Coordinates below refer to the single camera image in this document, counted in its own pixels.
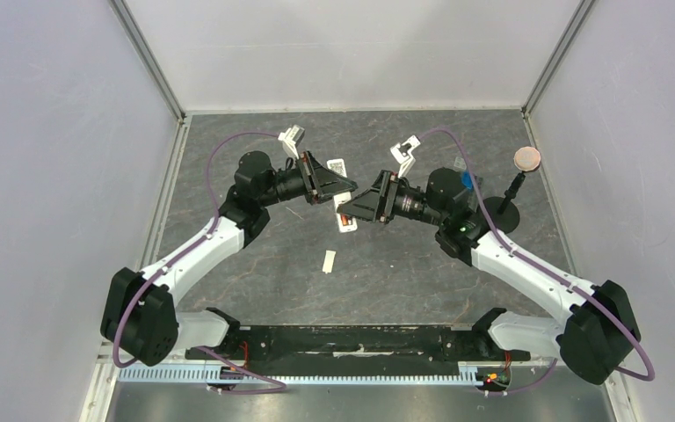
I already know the white battery cover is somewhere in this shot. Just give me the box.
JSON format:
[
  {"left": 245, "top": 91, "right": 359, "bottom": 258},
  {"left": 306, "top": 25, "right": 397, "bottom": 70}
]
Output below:
[{"left": 322, "top": 250, "right": 337, "bottom": 273}]

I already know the white remote control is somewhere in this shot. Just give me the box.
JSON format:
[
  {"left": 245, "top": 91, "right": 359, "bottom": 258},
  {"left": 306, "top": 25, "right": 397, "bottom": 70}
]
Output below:
[{"left": 325, "top": 158, "right": 360, "bottom": 234}]

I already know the black stand with pink disc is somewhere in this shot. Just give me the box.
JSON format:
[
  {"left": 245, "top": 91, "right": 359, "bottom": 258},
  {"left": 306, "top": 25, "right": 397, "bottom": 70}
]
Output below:
[{"left": 478, "top": 146, "right": 541, "bottom": 234}]

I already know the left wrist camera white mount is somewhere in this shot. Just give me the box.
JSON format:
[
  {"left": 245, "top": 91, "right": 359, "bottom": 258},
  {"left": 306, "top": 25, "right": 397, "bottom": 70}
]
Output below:
[{"left": 277, "top": 125, "right": 305, "bottom": 160}]

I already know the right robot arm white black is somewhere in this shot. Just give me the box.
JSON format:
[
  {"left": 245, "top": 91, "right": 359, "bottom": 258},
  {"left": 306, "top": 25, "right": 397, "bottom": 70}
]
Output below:
[{"left": 337, "top": 168, "right": 641, "bottom": 385}]

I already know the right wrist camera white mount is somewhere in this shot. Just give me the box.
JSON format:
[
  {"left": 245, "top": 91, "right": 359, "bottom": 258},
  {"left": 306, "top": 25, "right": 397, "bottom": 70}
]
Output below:
[{"left": 389, "top": 135, "right": 421, "bottom": 178}]

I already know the white slotted cable duct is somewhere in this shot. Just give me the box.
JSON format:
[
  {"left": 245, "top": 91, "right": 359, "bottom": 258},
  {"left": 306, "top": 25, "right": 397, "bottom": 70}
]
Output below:
[{"left": 118, "top": 361, "right": 483, "bottom": 388}]

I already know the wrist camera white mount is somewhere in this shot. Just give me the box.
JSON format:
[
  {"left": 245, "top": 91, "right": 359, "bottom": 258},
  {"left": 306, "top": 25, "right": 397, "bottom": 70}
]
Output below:
[
  {"left": 277, "top": 125, "right": 305, "bottom": 160},
  {"left": 389, "top": 135, "right": 421, "bottom": 178}
]

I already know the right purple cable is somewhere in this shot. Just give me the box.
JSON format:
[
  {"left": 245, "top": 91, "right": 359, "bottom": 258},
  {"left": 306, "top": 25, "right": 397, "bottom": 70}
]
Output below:
[{"left": 417, "top": 127, "right": 657, "bottom": 382}]

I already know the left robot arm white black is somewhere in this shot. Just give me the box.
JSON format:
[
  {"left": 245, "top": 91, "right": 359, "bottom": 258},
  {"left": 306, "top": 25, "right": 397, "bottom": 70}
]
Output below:
[{"left": 100, "top": 151, "right": 358, "bottom": 368}]

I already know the blue lego brick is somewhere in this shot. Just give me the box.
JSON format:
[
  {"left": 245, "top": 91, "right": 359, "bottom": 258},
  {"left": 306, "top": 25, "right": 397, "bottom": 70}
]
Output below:
[{"left": 461, "top": 171, "right": 476, "bottom": 192}]

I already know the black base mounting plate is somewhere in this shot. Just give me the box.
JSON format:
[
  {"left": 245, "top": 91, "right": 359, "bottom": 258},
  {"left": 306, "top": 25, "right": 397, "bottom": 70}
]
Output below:
[{"left": 214, "top": 324, "right": 531, "bottom": 376}]

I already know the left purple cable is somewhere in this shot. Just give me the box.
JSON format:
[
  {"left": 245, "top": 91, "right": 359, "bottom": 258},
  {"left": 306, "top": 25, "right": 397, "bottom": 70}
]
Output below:
[{"left": 111, "top": 131, "right": 283, "bottom": 370}]

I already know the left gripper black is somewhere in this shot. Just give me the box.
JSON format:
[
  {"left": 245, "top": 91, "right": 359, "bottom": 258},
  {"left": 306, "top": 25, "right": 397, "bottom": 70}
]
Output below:
[{"left": 258, "top": 150, "right": 357, "bottom": 207}]

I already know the clear plastic block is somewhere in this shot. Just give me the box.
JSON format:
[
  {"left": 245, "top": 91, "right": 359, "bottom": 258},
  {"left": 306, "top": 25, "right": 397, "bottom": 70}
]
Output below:
[{"left": 454, "top": 156, "right": 468, "bottom": 171}]

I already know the purple cable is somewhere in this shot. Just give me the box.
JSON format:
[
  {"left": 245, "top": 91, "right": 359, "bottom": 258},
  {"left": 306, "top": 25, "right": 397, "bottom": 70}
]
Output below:
[
  {"left": 417, "top": 127, "right": 657, "bottom": 382},
  {"left": 111, "top": 131, "right": 283, "bottom": 370}
]

